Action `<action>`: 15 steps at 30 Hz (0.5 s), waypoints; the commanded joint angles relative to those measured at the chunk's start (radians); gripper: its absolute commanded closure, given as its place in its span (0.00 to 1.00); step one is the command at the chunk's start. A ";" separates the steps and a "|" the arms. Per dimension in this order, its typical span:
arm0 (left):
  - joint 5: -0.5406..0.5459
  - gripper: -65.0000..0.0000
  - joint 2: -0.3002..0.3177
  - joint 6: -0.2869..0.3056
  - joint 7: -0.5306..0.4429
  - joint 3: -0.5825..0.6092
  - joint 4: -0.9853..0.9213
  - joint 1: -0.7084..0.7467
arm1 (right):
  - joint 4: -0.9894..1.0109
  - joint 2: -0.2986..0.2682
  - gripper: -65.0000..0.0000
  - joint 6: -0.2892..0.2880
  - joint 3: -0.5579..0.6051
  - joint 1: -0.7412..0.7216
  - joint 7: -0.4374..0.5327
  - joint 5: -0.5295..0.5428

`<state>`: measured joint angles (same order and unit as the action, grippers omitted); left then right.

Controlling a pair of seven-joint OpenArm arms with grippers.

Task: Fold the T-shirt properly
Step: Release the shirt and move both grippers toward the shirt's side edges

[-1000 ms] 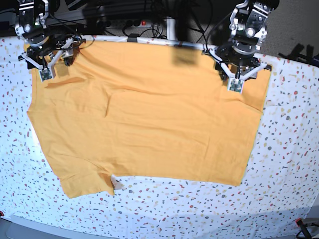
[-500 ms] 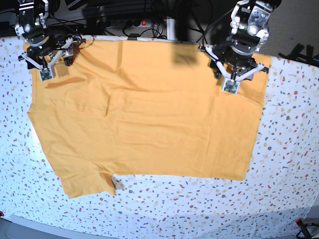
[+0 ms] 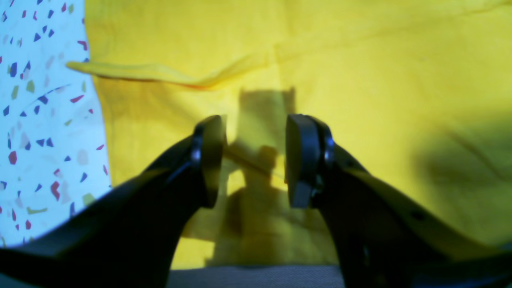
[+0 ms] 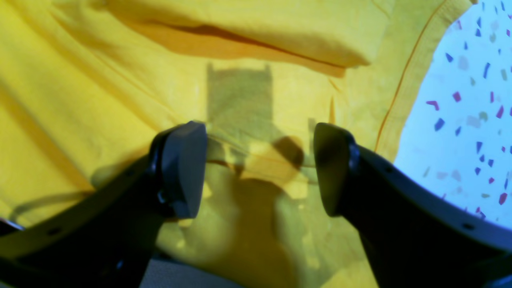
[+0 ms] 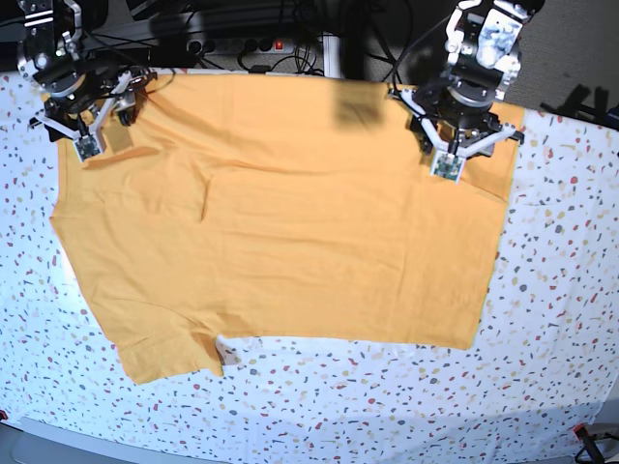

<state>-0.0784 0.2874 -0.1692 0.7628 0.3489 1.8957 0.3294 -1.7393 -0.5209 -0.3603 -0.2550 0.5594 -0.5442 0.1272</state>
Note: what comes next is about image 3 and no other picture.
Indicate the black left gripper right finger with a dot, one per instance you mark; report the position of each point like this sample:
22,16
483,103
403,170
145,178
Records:
383,238

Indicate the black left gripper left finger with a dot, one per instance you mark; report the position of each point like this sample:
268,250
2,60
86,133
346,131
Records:
127,238

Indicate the yellow orange T-shirt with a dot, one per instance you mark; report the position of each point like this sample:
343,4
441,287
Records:
419,91

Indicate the terrazzo patterned white tablecloth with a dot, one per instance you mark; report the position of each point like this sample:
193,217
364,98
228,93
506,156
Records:
53,154

